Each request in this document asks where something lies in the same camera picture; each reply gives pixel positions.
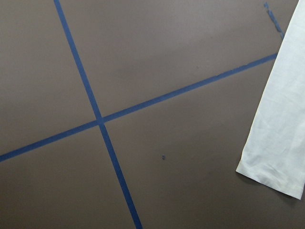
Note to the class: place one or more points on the cream long-sleeve cat shirt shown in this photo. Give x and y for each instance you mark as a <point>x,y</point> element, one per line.
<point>274,153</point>

